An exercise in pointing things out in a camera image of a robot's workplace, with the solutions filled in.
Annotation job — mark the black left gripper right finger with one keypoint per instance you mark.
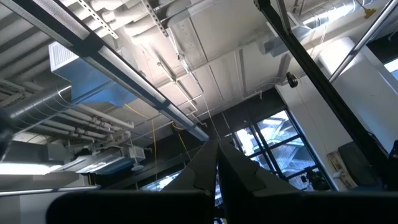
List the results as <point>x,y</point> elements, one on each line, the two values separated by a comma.
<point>236,174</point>

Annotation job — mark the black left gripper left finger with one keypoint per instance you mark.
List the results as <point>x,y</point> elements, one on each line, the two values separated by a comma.
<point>199,174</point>

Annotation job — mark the large grid window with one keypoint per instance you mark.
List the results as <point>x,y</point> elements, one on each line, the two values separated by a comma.
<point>280,124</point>

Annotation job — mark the black ceiling-mounted device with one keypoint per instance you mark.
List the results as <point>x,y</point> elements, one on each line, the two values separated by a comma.
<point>291,80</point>

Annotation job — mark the white ceiling pipe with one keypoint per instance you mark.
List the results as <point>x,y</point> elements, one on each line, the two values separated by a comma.
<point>105,116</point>

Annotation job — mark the black overhead rig beam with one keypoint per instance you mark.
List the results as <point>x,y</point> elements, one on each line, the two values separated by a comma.
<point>348,112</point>

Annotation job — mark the bright ceiling light panel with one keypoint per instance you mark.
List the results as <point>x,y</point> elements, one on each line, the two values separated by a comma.
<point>25,168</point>

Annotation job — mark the silver metal pole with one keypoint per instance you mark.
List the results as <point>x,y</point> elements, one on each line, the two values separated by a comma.
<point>363,38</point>

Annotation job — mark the blue rectangular air duct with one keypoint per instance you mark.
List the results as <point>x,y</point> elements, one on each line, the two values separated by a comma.
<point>90,84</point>

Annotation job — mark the silver spiral round duct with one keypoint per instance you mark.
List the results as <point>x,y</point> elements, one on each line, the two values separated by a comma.
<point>329,14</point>
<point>34,109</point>

